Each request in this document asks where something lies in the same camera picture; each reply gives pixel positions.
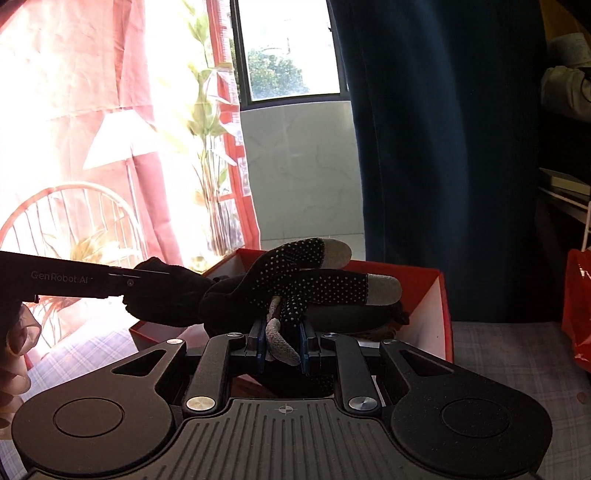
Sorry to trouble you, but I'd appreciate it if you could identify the black dotted glove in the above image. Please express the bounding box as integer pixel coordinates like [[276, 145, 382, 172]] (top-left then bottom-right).
[[200, 237, 404, 368]]

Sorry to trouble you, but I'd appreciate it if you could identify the black fabric cap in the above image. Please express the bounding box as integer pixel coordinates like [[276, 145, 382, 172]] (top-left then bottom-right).
[[123, 257, 410, 339]]

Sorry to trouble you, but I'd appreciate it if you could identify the person's left hand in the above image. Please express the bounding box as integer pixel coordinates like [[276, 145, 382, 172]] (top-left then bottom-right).
[[1, 304, 41, 440]]

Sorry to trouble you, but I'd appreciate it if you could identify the red strawberry cardboard box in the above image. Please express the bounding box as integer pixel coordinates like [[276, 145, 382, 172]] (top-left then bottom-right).
[[128, 247, 456, 398]]

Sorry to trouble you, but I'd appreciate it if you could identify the pink printed curtain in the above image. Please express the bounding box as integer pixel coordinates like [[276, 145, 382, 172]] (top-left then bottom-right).
[[1, 1, 260, 271]]

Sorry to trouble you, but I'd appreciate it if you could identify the red plastic bag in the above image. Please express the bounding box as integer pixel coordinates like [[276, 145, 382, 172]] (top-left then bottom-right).
[[562, 250, 591, 372]]

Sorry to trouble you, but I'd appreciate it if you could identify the dark blue curtain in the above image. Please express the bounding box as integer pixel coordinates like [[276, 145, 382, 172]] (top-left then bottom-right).
[[332, 1, 562, 323]]

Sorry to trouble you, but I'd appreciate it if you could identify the red wire chair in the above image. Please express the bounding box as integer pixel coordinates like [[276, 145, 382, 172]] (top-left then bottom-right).
[[1, 182, 154, 332]]

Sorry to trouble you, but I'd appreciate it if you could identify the white wire shelf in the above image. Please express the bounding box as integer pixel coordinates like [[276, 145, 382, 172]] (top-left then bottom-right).
[[539, 168, 590, 251]]

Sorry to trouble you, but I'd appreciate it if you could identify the window with dark frame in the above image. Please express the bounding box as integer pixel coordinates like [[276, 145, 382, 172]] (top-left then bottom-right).
[[229, 1, 349, 110]]

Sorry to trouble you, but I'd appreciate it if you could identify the grey drawstring bag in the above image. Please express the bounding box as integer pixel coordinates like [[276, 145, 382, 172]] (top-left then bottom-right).
[[542, 32, 590, 122]]

